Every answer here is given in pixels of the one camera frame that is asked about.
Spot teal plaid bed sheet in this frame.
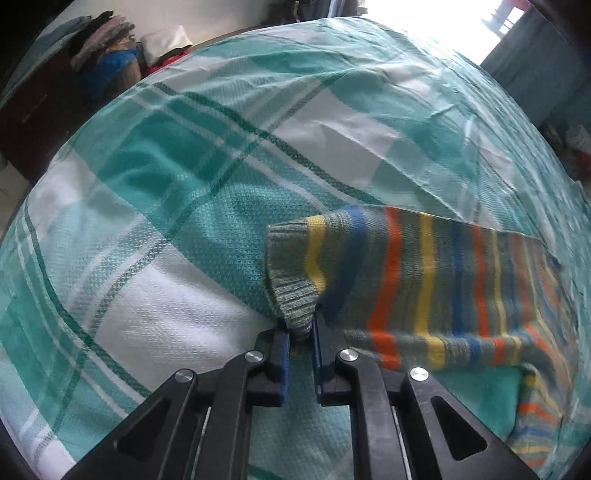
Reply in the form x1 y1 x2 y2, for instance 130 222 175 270
0 16 591 480

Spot dark wooden cabinet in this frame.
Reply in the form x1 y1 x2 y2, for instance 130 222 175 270
0 46 109 185

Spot heap of mixed clothes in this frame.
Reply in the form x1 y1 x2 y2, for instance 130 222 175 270
542 119 591 181

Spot striped knit sweater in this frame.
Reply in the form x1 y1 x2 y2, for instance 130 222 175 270
264 203 578 469

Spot white cloth bundle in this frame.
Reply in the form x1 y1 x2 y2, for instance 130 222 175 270
139 25 195 65

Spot blue curtain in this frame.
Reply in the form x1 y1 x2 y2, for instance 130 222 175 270
480 32 591 134

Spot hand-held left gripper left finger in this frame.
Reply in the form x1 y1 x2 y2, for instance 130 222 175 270
62 329 291 480

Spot pile of folded clothes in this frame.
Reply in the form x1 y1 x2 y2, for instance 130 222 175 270
69 14 140 100

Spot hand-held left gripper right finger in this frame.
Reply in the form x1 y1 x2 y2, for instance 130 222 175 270
312 318 541 480

